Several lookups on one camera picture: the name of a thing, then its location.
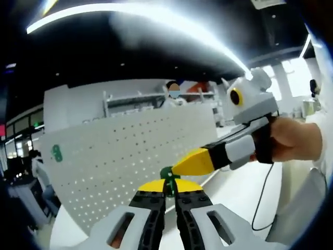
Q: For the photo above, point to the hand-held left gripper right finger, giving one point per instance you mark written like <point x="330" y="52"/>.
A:
<point x="195" y="216"/>

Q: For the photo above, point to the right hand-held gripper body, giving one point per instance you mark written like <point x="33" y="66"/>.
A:
<point x="255" y="104"/>

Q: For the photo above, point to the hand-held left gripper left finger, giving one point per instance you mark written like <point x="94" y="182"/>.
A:
<point x="148" y="216"/>

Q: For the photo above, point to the green hook assembly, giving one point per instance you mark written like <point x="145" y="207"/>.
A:
<point x="168" y="174"/>
<point x="58" y="156"/>

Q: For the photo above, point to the white perforated mounting plate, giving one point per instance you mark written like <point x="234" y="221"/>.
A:
<point x="117" y="151"/>

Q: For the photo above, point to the person's right hand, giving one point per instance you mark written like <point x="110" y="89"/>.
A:
<point x="294" y="140"/>

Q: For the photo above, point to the metal shelf rack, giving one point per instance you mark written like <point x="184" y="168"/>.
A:
<point x="130" y="98"/>
<point x="216" y="114"/>

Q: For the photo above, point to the operator in white shirt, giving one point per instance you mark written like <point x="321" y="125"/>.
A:
<point x="294" y="208"/>

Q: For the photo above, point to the white paper sign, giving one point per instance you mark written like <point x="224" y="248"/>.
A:
<point x="268" y="4"/>

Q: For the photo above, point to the grey desk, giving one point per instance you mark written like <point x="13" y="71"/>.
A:
<point x="26" y="198"/>

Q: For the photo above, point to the black computer monitor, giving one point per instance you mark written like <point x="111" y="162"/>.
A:
<point x="18" y="168"/>

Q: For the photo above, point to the green exit sign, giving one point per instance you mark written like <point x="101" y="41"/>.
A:
<point x="36" y="126"/>

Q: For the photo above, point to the curved ceiling light strip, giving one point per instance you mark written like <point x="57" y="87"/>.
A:
<point x="52" y="22"/>

